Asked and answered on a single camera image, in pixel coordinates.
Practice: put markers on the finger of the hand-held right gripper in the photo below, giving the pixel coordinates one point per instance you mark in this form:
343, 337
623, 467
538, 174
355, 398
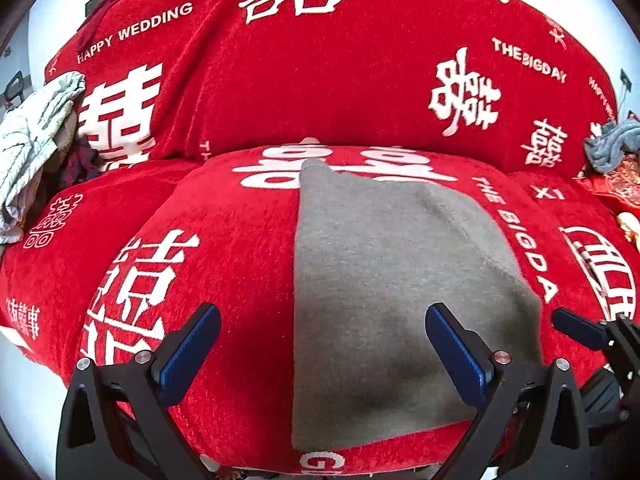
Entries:
575, 327

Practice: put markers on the black frame object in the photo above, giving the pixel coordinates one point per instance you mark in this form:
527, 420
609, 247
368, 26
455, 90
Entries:
14, 90

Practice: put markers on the grey knit sweater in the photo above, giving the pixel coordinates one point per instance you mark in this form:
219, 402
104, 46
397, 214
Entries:
390, 285

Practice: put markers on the pale striped cloth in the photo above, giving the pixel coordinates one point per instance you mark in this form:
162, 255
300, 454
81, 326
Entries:
30, 135

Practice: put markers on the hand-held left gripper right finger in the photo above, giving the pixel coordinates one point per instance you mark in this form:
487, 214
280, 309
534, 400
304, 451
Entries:
457, 355

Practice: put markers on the red embroidered cloth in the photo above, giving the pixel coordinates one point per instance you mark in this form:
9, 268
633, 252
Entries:
620, 187

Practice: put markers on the red printed sofa cover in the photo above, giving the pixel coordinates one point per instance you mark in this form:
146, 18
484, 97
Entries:
325, 85

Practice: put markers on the dark patterned cloth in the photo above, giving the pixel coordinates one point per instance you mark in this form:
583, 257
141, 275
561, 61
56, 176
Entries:
82, 160

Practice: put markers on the grey-blue cloth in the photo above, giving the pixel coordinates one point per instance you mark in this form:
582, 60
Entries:
612, 142

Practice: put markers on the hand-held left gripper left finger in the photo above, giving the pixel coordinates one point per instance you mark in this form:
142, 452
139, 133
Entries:
192, 345

